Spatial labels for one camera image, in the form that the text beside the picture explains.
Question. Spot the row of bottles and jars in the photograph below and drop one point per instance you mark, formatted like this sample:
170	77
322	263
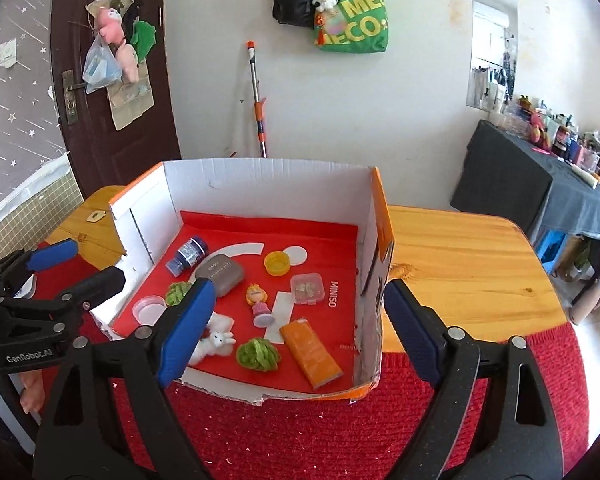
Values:
565	135

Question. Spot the small clear plastic box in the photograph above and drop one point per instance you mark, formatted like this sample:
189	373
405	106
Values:
307	288

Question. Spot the small green yarn ball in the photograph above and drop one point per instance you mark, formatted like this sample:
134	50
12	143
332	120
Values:
177	292

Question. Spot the white plush bunny hair clip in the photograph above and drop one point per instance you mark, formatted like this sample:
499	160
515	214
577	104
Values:
220	340

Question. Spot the large green yarn ball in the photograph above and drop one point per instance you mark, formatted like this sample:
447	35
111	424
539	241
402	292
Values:
257	355

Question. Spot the dark brown door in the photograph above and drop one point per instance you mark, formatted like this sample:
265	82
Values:
145	150

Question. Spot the clear plastic bag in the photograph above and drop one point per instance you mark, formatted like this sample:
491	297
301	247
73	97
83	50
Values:
100	67

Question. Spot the orange rectangular packet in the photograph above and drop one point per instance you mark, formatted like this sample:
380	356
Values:
310	355

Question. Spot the pink plush toy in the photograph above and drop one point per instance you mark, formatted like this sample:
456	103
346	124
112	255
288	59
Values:
110	27

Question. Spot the orange cardboard box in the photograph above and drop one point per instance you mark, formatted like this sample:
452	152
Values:
280	185

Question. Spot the green tote bag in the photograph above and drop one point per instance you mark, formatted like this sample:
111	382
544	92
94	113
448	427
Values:
360	25

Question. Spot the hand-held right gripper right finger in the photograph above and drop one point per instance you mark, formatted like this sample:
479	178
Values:
412	330

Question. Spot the green cloth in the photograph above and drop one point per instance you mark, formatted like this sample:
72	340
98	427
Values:
142	37

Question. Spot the side table with blue cloth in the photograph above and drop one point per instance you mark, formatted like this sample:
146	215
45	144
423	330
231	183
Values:
510	180

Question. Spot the wall mirror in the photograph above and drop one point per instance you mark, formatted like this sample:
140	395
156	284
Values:
490	50

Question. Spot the white paper note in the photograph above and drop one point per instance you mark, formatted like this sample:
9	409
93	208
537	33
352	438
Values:
7	52

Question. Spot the beige hanging organizer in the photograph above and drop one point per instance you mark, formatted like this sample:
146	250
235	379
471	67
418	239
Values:
130	107

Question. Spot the purple bottle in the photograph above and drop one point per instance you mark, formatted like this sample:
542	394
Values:
190	254

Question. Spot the person's left hand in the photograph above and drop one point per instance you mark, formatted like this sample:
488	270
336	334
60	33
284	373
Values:
32	390

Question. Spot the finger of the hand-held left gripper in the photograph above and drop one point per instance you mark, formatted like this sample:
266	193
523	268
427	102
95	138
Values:
52	254
102	282

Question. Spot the small wooden tag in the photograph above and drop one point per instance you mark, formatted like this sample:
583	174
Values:
95	216

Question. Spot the clear plastic lid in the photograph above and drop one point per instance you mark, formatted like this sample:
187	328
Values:
149	310

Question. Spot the red knitted blanket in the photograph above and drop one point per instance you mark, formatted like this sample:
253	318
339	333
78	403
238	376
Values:
305	435

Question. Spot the red tassel charm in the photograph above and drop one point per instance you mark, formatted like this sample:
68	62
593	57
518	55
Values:
321	35

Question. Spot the yellow-haired doll figure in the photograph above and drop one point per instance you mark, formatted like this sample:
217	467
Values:
257	300

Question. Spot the grey-brown plastic case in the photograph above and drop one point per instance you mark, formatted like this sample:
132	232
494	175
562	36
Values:
225	272

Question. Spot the yellow bottle cap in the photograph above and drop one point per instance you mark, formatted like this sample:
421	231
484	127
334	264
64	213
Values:
277	263

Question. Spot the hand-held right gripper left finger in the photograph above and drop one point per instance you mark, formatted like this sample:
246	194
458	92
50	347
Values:
187	330

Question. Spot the mop pole with orange grip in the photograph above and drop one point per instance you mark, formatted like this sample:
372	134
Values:
257	105

